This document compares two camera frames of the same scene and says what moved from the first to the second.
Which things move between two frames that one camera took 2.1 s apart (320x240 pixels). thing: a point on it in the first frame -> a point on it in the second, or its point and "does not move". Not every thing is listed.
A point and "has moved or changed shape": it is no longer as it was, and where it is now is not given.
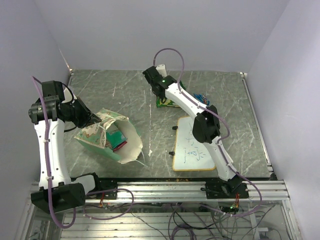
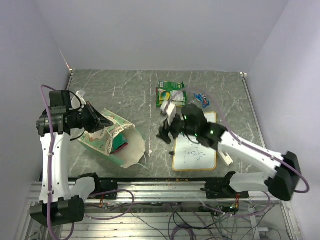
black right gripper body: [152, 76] -> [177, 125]
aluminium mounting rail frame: [134, 209] does not move
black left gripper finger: [93, 118] -> [103, 121]
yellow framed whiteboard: [189, 153] does not move
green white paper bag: [116, 135] has moved or changed shape
